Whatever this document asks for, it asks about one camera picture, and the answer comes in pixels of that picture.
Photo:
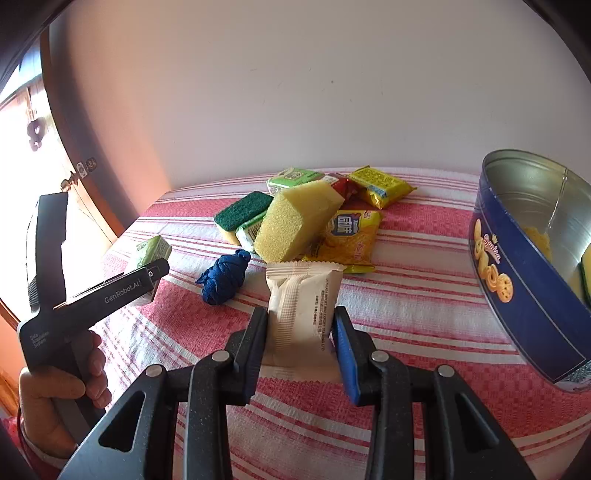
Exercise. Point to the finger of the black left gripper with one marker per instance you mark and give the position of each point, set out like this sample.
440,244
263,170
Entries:
45,235

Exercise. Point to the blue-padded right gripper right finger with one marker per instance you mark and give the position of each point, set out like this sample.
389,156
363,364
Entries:
463,440

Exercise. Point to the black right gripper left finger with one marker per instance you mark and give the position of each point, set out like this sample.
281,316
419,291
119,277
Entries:
136,438

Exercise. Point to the beige snack packet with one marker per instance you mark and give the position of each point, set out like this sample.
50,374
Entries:
301,307

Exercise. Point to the green-topped scouring sponge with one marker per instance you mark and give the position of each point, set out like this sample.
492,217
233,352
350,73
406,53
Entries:
230,218

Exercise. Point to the large yellow sponge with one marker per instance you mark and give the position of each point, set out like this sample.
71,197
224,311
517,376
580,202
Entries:
295,218

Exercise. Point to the yellow XianWei cracker packet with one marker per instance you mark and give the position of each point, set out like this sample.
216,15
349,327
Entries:
348,240

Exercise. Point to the green tissue pack beige label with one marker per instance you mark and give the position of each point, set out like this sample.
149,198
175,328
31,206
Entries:
290,178

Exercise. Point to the red snack packet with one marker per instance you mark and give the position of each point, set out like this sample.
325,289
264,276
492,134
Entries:
346,187

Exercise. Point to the yellow snack packet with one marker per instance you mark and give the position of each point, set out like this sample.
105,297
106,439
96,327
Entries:
378,188

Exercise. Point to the green tea tissue pack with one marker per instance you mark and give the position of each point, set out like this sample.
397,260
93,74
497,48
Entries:
247,232

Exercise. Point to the person's left hand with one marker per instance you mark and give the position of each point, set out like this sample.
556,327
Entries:
40,421

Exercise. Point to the blue knotted cloth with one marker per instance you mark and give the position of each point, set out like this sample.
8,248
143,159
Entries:
220,282

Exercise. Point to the small green tissue pack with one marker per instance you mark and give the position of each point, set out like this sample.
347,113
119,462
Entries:
145,252

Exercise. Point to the pink striped bed cover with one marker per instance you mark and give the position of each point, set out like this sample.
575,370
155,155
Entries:
437,337

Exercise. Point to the blue round cookie tin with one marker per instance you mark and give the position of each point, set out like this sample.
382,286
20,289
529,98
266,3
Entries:
530,242

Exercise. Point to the wooden door frame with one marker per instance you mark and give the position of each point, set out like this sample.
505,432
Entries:
39,156

